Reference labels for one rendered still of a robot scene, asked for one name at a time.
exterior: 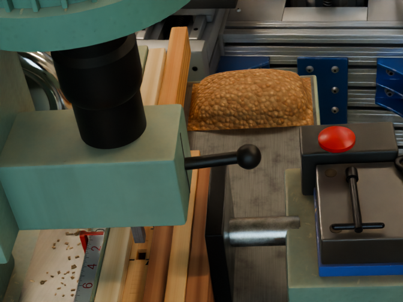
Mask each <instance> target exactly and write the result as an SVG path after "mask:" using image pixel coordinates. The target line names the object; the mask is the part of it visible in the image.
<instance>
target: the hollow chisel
mask: <svg viewBox="0 0 403 302"><path fill-rule="evenodd" d="M131 230H132V234H133V238H134V242H135V243H145V239H146V233H145V228H144V227H143V226H135V227H131Z"/></svg>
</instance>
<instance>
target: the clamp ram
mask: <svg viewBox="0 0 403 302"><path fill-rule="evenodd" d="M299 227H300V218H299V216H269V217H249V218H235V217H234V209H233V199H232V194H231V184H230V174H229V169H228V165H224V166H219V167H211V168H210V175H209V189H208V196H207V210H206V224H205V232H204V237H205V242H206V249H207V256H208V261H209V268H210V275H211V279H212V286H213V294H214V298H215V302H233V290H234V262H235V247H251V246H285V235H286V232H287V231H288V230H289V229H299Z"/></svg>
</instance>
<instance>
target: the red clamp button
mask: <svg viewBox="0 0 403 302"><path fill-rule="evenodd" d="M355 141H356V137H355V134H354V132H353V131H352V130H350V129H348V128H346V127H343V126H331V127H328V128H325V129H323V130H322V131H321V132H320V133H319V135H318V143H319V145H320V147H321V148H322V149H324V150H326V151H328V152H332V153H341V152H346V151H348V150H350V149H351V148H352V147H353V146H354V144H355Z"/></svg>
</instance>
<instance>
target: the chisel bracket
mask: <svg viewBox="0 0 403 302"><path fill-rule="evenodd" d="M143 107H144V111H145V116H146V122H147V123H146V129H145V131H144V133H143V134H142V135H141V136H140V137H139V138H138V139H137V140H135V141H133V142H132V143H130V144H127V145H126V146H122V147H119V148H115V149H97V148H94V147H91V146H89V145H87V144H86V143H85V142H84V141H83V140H82V138H81V136H80V132H79V128H78V126H77V122H76V118H75V115H74V111H73V109H69V110H45V111H21V112H18V113H17V116H16V118H15V120H14V123H13V125H12V128H11V131H10V133H9V135H8V138H7V140H6V142H5V145H4V148H3V150H2V152H1V155H0V181H1V183H2V186H3V188H4V191H5V194H6V196H7V199H8V202H9V204H10V207H11V209H12V211H13V215H14V217H15V219H16V222H17V225H18V227H19V230H35V229H75V228H114V227H154V226H175V225H185V223H186V221H187V216H188V205H189V199H190V192H191V191H190V189H191V179H192V173H193V170H185V166H184V160H185V158H187V157H191V152H190V145H189V140H188V133H187V126H186V121H185V115H184V108H183V107H182V105H181V104H164V105H144V106H143Z"/></svg>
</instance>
